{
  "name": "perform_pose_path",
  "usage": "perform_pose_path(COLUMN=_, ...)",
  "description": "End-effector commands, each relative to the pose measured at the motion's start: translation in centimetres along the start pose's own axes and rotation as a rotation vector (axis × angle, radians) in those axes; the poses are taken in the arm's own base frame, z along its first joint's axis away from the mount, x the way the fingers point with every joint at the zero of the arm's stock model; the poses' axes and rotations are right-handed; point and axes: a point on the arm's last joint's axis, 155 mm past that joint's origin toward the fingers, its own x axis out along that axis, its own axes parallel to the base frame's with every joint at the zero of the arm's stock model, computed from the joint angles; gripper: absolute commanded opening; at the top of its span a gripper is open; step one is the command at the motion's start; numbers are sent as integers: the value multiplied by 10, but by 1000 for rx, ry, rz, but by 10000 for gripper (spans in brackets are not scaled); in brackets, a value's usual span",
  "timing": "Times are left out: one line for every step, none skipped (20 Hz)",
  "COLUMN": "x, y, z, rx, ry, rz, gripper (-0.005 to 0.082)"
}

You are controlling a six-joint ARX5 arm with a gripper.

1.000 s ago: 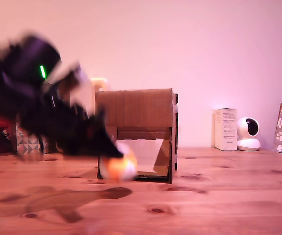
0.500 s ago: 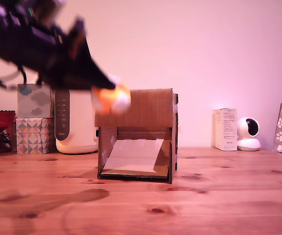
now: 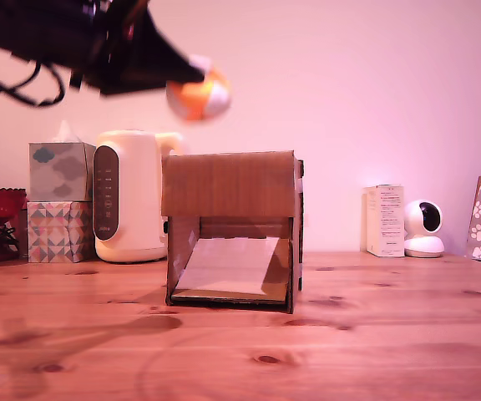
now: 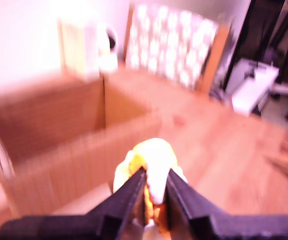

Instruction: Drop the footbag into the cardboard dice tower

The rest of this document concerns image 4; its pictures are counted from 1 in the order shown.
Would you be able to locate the brown wooden frame post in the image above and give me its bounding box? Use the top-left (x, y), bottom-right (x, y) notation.
top-left (200, 23), bottom-right (235, 95)

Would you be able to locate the orange and white footbag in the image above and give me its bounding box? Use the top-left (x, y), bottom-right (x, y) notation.
top-left (112, 137), bottom-right (189, 240)

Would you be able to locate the small white round camera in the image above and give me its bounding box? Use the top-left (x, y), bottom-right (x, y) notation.
top-left (97, 23), bottom-right (120, 73)

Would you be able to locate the white printed carton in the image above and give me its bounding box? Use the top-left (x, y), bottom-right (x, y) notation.
top-left (57, 17), bottom-right (102, 81)

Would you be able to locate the cardboard dice tower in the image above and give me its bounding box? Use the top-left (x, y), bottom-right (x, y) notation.
top-left (0, 74), bottom-right (165, 218)

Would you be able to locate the grey paw print bag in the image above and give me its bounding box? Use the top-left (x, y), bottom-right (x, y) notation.
top-left (125, 3), bottom-right (220, 90)

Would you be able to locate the white step stool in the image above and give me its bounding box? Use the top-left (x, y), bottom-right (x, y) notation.
top-left (230, 57), bottom-right (281, 117)

